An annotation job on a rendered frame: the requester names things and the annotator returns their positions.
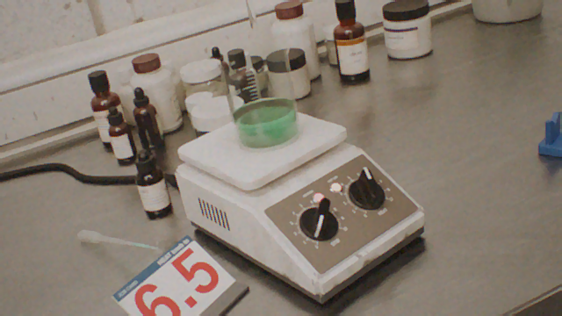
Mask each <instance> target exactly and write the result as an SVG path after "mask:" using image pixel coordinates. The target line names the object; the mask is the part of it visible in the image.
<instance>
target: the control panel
mask: <svg viewBox="0 0 562 316"><path fill-rule="evenodd" d="M364 167H366V168H367V169H369V170H370V171H371V173H372V175H373V177H374V179H375V181H376V182H377V183H378V184H379V185H380V187H381V188H382V189H383V191H384V193H385V201H384V203H383V204H382V205H381V206H380V207H379V208H378V209H376V210H370V211H369V210H364V209H361V208H359V207H357V206H356V205H354V204H353V203H352V202H351V200H350V198H349V186H350V184H351V183H352V182H353V181H355V180H357V179H358V178H359V175H360V173H361V170H362V169H363V168H364ZM333 183H339V184H340V185H341V190H340V191H334V190H333V189H332V185H333ZM316 194H321V195H323V197H325V198H328V199H329V200H330V201H331V206H330V209H329V210H330V211H331V212H332V213H333V214H334V215H335V216H336V218H337V220H338V230H337V233H336V235H335V236H334V237H333V238H332V239H330V240H327V241H315V240H312V239H310V238H308V237H307V236H306V235H304V234H303V232H302V231H301V229H300V227H299V218H300V216H301V214H302V212H303V211H305V210H306V209H308V208H312V207H318V205H319V204H320V202H318V201H316V200H315V199H314V195H316ZM418 209H419V207H418V206H417V205H416V204H415V203H414V202H413V201H412V200H411V199H410V198H409V197H408V196H406V195H405V194H404V193H402V192H401V191H400V190H399V189H398V188H397V187H396V185H395V184H394V183H393V182H392V181H391V180H390V179H389V178H388V177H387V176H386V175H385V174H384V173H383V172H382V171H381V170H380V169H378V168H377V167H376V166H375V165H374V164H373V163H372V162H371V161H370V160H369V159H368V158H367V157H366V156H365V155H364V154H360V155H359V156H357V157H355V158H353V159H352V160H350V161H348V162H346V163H344V164H343V165H341V166H340V167H338V168H336V169H334V170H332V171H330V172H329V173H327V174H326V175H324V176H322V177H320V178H317V179H316V180H314V181H312V182H310V183H309V184H307V185H306V187H304V188H302V189H300V190H298V191H296V192H294V193H293V194H291V195H290V196H288V197H286V198H284V199H282V200H281V201H279V202H277V203H276V204H274V205H272V206H271V207H269V208H267V209H266V210H264V213H265V214H266V216H267V217H268V218H269V219H270V220H271V221H272V222H273V223H274V225H275V226H276V227H277V228H278V229H279V230H280V231H281V232H282V234H283V235H284V236H285V237H286V238H287V239H288V240H289V242H290V243H291V244H292V245H293V246H294V247H295V248H296V249H297V250H298V251H299V252H300V253H301V254H302V255H303V256H304V257H305V259H306V260H307V261H308V262H309V263H310V264H311V265H312V266H313V268H314V269H315V270H316V271H317V272H319V273H321V274H323V273H325V272H326V271H328V270H329V269H331V268H333V267H334V266H335V265H336V264H338V263H339V262H341V261H343V260H344V259H345V258H347V257H348V256H350V255H352V254H353V253H355V252H356V251H357V250H358V249H360V248H362V247H363V246H365V245H366V244H368V243H369V242H371V241H373V240H374V239H376V238H377V237H379V236H380V235H381V234H382V233H384V232H386V231H387V230H389V229H390V228H392V227H393V226H395V225H396V224H398V223H399V222H401V221H402V220H403V219H405V218H406V217H409V216H410V215H412V214H413V213H415V212H417V211H418Z"/></svg>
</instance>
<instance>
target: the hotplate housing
mask: <svg viewBox="0 0 562 316"><path fill-rule="evenodd" d="M360 154H364V155H365V156H366V157H367V158H368V159H369V160H370V161H371V162H372V163H373V164H374V165H375V166H376V167H377V168H378V169H380V170H381V171H382V172H383V173H384V174H385V175H386V176H387V177H388V178H389V179H390V180H391V181H392V182H393V183H394V184H395V185H396V187H397V188H398V189H399V190H400V191H401V192H402V193H404V194H405V195H406V196H408V197H409V198H410V199H411V200H412V201H413V202H414V203H415V204H416V205H417V206H418V207H419V209H418V211H417V212H415V213H413V214H412V215H410V216H409V217H406V218H405V219H403V220H402V221H401V222H399V223H398V224H396V225H395V226H393V227H392V228H390V229H389V230H387V231H386V232H384V233H382V234H381V235H380V236H379V237H377V238H376V239H374V240H373V241H371V242H369V243H368V244H366V245H365V246H363V247H362V248H360V249H358V250H357V251H356V252H355V253H353V254H352V255H350V256H348V257H347V258H345V259H344V260H343V261H341V262H339V263H338V264H336V265H335V266H334V267H333V268H331V269H329V270H328V271H326V272H325V273H323V274H321V273H319V272H317V271H316V270H315V269H314V268H313V266H312V265H311V264H310V263H309V262H308V261H307V260H306V259H305V257H304V256H303V255H302V254H301V253H300V252H299V251H298V250H297V249H296V248H295V247H294V246H293V245H292V244H291V243H290V242H289V240H288V239H287V238H286V237H285V236H284V235H283V234H282V232H281V231H280V230H279V229H278V228H277V227H276V226H275V225H274V223H273V222H272V221H271V220H270V219H269V218H268V217H267V216H266V214H265V213H264V210H266V209H267V208H269V207H271V206H272V205H274V204H276V203H277V202H279V201H281V200H282V199H284V198H287V197H288V196H290V195H291V194H293V193H294V192H296V191H298V190H300V189H302V188H304V187H306V185H307V184H309V183H310V182H312V181H314V180H316V179H317V178H320V177H322V176H324V175H326V174H327V173H329V172H330V171H332V170H334V169H336V168H338V167H340V166H341V165H343V164H344V163H346V162H348V161H350V160H352V159H353V158H355V157H357V156H359V155H360ZM177 167H178V169H177V172H175V174H176V178H177V183H178V187H179V190H180V194H181V197H182V200H183V203H184V209H185V212H186V216H187V219H189V220H190V221H191V225H192V226H194V227H196V228H197V229H198V230H200V231H202V232H203V233H206V234H207V235H209V236H211V237H212V238H214V239H215V240H216V241H218V242H220V243H222V244H223V245H225V246H227V247H228V248H231V249H232V250H233V251H236V252H237V253H239V254H241V255H243V256H244V257H246V258H248V259H249V260H250V261H252V262H254V263H256V264H257V265H259V266H261V267H262V268H264V269H266V270H268V271H269V272H270V273H272V274H273V275H275V276H277V277H279V279H281V280H282V281H284V282H286V283H287V284H289V285H290V286H292V287H294V288H295V289H297V290H299V291H301V292H302V293H304V294H306V295H307V296H308V297H310V298H312V299H314V300H315V301H317V302H319V303H321V304H324V303H325V302H326V301H328V300H329V299H331V298H332V297H333V296H334V295H336V294H337V293H339V292H340V291H342V290H343V289H345V288H346V287H348V286H349V285H351V284H352V283H354V282H355V281H356V280H357V279H358V278H359V277H360V276H362V275H363V274H365V273H366V272H367V271H369V270H370V269H372V268H374V267H375V266H376V265H378V264H379V263H381V262H382V261H384V260H385V259H386V258H387V257H389V256H390V255H392V254H393V253H395V252H396V251H398V250H399V249H401V248H402V247H404V246H405V245H407V244H408V243H410V242H411V241H413V240H414V239H416V238H417V237H419V236H420V235H421V234H423V233H424V232H425V230H424V226H425V225H426V220H425V214H424V209H423V208H422V207H421V206H420V205H419V204H418V203H417V202H416V201H415V200H414V199H413V198H412V197H411V196H410V195H409V194H408V193H407V192H405V191H404V190H403V189H401V187H400V186H399V185H398V184H397V183H396V182H395V181H394V180H393V179H392V178H391V177H390V176H389V175H388V174H387V173H386V172H385V171H384V170H383V169H382V168H380V167H379V165H378V164H377V163H376V162H375V161H373V160H372V158H370V156H369V155H368V154H366V153H365V151H363V149H362V148H359V147H356V146H354V145H351V144H349V143H347V142H344V141H343V142H342V143H340V144H338V145H336V146H334V147H332V148H330V149H329V150H327V151H325V152H324V153H322V154H318V155H316V156H315V157H314V158H312V159H310V160H308V161H307V162H304V163H302V164H300V165H299V166H298V167H296V168H294V169H292V170H290V171H288V172H286V173H284V174H283V175H281V176H279V177H277V178H275V179H274V180H272V181H270V182H268V183H266V184H265V185H263V187H261V188H259V189H257V190H242V189H240V188H238V187H236V185H233V184H231V183H228V182H226V181H224V180H222V179H220V178H218V177H217V176H214V175H212V174H210V173H208V172H206V171H204V170H202V169H199V168H197V167H195V166H193V165H191V164H189V163H188V162H185V163H183V164H181V165H179V166H177Z"/></svg>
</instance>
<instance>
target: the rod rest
mask: <svg viewBox="0 0 562 316"><path fill-rule="evenodd" d="M538 153H539V154H547V155H552V156H557V157H562V133H561V112H560V111H555V112H554V113H553V115H552V118H551V120H549V119H547V120H546V121H545V137H544V138H543V139H542V140H541V141H540V143H539V144H538Z"/></svg>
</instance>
